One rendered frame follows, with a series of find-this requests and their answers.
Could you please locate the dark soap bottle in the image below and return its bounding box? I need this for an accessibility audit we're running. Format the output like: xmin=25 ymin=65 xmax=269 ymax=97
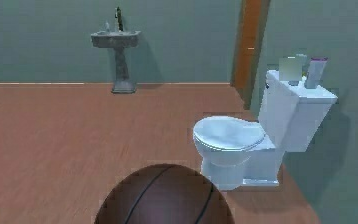
xmin=114 ymin=6 xmax=124 ymax=33

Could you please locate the orange room door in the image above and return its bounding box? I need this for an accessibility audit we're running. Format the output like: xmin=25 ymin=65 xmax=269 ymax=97
xmin=233 ymin=0 xmax=263 ymax=90

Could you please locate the brown basketball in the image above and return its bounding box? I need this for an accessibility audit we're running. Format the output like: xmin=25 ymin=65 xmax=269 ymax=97
xmin=94 ymin=163 xmax=235 ymax=224

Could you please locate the white toilet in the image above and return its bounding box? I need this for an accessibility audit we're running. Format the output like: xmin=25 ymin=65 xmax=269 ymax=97
xmin=192 ymin=69 xmax=339 ymax=192

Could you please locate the pale green box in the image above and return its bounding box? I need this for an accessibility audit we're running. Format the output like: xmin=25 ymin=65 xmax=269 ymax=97
xmin=278 ymin=54 xmax=308 ymax=87

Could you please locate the grey pedestal sink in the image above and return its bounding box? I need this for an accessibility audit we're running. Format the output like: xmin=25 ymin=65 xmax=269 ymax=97
xmin=90 ymin=30 xmax=142 ymax=94

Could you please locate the grey bottle with purple cap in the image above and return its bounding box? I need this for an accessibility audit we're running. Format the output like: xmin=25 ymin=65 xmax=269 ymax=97
xmin=304 ymin=56 xmax=329 ymax=90

